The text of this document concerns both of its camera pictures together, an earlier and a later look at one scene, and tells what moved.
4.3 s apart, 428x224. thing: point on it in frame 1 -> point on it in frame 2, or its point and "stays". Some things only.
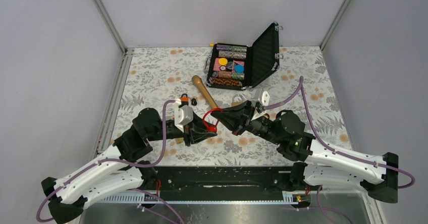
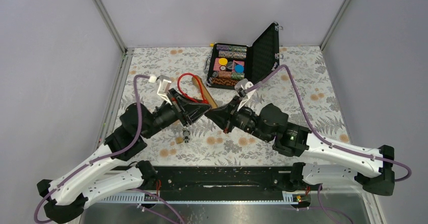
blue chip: x=239 y=68 stays
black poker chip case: x=237 y=66 stays
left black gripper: x=191 y=135 -> x=194 y=110
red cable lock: x=210 y=128 -> x=204 y=100
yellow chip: x=223 y=61 stays
